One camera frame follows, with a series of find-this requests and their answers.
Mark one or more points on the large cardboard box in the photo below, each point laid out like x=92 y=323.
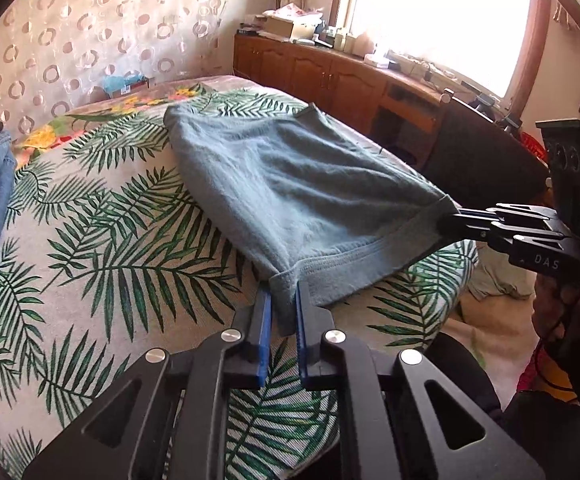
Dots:
x=282 y=27

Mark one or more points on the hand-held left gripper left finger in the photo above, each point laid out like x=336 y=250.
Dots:
x=265 y=345

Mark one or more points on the window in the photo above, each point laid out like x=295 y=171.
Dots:
x=434 y=15

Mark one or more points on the beige cloth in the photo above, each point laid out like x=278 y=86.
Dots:
x=499 y=275

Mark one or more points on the wooden sideboard cabinet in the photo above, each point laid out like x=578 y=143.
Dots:
x=315 y=70

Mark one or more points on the grey-blue sweater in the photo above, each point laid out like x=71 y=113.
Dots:
x=295 y=185

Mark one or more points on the black chair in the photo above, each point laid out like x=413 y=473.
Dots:
x=484 y=150

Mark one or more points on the white tissue box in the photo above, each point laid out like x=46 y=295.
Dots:
x=377 y=60

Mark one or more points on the white power strip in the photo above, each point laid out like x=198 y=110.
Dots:
x=427 y=69

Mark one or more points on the leaf-print blanket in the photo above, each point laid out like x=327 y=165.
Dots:
x=95 y=260

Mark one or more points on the floral blanket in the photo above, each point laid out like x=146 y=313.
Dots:
x=50 y=137

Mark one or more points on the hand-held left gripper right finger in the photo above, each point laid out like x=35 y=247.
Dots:
x=302 y=345

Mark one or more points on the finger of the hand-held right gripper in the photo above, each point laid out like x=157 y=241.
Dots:
x=474 y=230
x=519 y=211

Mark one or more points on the light blue cloth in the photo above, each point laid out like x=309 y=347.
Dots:
x=120 y=80

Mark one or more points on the circle-patterned curtain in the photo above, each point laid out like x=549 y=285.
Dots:
x=95 y=20

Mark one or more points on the pile of papers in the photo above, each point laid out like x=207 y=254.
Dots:
x=295 y=10

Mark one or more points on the small cardboard box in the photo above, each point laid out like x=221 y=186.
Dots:
x=130 y=89

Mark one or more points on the person's right hand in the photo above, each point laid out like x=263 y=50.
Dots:
x=552 y=312

